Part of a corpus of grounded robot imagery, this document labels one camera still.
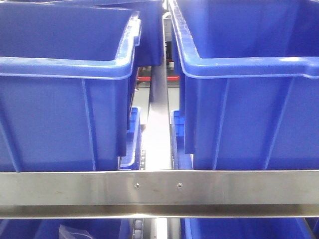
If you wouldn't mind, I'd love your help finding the stainless steel shelf rack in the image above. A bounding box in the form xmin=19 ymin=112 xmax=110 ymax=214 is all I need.
xmin=0 ymin=170 xmax=319 ymax=219

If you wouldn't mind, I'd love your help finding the blue bin lower right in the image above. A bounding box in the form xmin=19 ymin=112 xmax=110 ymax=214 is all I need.
xmin=171 ymin=110 xmax=193 ymax=170

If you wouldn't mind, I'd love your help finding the blue bin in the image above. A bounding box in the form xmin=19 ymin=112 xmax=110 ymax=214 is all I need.
xmin=171 ymin=110 xmax=193 ymax=170
xmin=180 ymin=218 xmax=315 ymax=239
xmin=49 ymin=0 xmax=163 ymax=67
xmin=0 ymin=219 xmax=131 ymax=239
xmin=0 ymin=1 xmax=141 ymax=172
xmin=119 ymin=107 xmax=142 ymax=170
xmin=169 ymin=0 xmax=319 ymax=170

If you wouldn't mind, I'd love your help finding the blue bin lower left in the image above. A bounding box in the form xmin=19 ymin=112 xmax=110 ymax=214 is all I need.
xmin=119 ymin=107 xmax=142 ymax=170

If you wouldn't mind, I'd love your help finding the blue bin rear left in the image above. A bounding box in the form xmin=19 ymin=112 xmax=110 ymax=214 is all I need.
xmin=49 ymin=0 xmax=163 ymax=67

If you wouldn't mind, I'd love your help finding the blue bin upper right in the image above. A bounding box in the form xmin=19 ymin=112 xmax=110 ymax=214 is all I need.
xmin=169 ymin=0 xmax=319 ymax=170

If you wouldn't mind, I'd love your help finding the blue bin upper left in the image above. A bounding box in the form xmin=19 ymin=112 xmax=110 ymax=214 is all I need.
xmin=0 ymin=1 xmax=141 ymax=172

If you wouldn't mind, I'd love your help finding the clear plastic bag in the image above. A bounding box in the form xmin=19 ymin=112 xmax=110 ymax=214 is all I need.
xmin=59 ymin=225 xmax=94 ymax=239

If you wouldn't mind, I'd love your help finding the blue bin bottom right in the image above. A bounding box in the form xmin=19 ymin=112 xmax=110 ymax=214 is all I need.
xmin=180 ymin=218 xmax=315 ymax=239

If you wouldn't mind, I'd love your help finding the blue bin bottom left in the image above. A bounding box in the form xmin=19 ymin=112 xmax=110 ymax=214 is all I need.
xmin=0 ymin=219 xmax=131 ymax=239

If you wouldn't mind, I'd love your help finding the steel centre divider rail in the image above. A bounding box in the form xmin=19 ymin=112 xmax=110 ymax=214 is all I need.
xmin=141 ymin=12 xmax=175 ymax=171

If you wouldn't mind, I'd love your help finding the red metal cart frame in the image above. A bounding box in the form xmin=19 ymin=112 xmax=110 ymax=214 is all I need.
xmin=136 ymin=66 xmax=180 ymax=83

